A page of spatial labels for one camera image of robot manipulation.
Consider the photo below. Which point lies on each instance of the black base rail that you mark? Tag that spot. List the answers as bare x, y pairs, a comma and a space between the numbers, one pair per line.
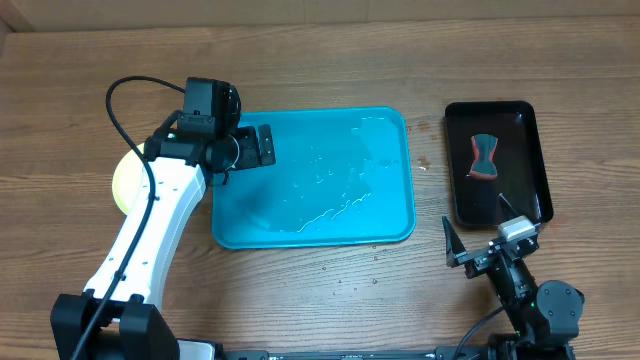
350, 355

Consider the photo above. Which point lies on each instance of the teal plastic tray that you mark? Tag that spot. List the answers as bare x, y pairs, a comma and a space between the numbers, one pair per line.
341, 177

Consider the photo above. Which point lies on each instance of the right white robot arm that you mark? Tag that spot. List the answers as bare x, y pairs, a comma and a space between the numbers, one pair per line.
545, 317

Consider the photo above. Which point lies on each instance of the black rectangular tray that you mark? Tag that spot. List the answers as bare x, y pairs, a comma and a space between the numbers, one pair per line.
518, 157

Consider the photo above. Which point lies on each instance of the red and green sponge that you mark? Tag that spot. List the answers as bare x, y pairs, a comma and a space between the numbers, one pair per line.
483, 147

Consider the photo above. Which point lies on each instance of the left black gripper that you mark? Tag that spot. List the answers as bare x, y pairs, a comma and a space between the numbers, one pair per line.
250, 156

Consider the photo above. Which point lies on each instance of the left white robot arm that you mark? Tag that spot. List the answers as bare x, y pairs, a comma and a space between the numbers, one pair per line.
118, 314

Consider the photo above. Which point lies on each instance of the yellow-green plate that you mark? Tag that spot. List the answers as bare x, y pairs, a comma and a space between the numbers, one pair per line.
126, 180

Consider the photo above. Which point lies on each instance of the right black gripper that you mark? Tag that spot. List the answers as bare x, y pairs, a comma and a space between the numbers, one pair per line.
477, 258

